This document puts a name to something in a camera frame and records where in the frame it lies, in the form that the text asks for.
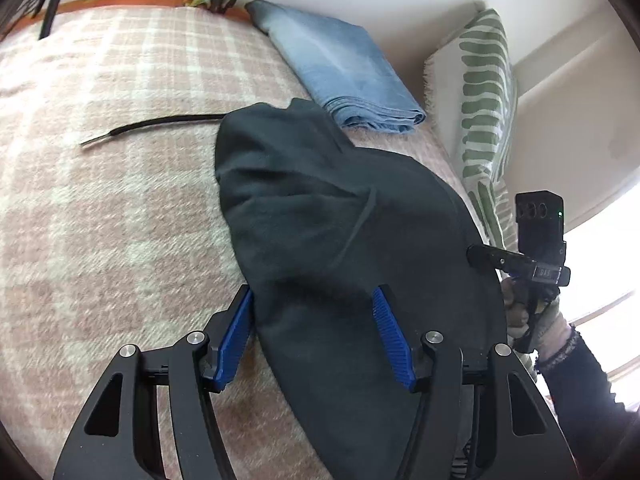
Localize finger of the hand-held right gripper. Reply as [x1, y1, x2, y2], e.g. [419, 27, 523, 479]
[466, 244, 538, 277]

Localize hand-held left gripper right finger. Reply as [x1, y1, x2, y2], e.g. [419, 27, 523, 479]
[371, 285, 581, 480]

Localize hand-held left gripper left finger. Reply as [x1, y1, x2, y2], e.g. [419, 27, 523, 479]
[52, 285, 256, 480]

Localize dark grey pants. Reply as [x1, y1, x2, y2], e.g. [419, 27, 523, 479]
[215, 97, 508, 480]

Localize person's right forearm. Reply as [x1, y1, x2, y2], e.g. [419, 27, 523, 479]
[531, 322, 637, 480]

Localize person's right hand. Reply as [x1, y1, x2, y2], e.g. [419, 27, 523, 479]
[500, 276, 572, 357]

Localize bright window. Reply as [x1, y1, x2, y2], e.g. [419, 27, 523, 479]
[562, 180, 640, 411]

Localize green patterned pillow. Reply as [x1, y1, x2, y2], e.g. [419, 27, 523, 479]
[423, 8, 522, 261]

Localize plaid pink blanket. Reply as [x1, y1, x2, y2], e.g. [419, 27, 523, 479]
[0, 5, 483, 480]

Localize folded blue jeans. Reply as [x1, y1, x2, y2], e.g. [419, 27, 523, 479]
[245, 0, 427, 135]

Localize orange bed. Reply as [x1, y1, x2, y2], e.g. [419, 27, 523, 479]
[52, 0, 253, 23]

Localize black tripod stand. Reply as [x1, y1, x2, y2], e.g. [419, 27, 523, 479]
[0, 0, 124, 42]

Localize black cord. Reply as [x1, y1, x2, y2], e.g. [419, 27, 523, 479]
[81, 113, 227, 147]

